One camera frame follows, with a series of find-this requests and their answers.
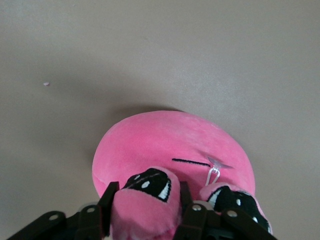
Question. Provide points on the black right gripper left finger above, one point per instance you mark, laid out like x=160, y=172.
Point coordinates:
x=107, y=205

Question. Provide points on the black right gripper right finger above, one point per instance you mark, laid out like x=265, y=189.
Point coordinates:
x=197, y=220

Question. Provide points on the pink plush toy with eyes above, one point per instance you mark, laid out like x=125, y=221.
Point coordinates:
x=162, y=140

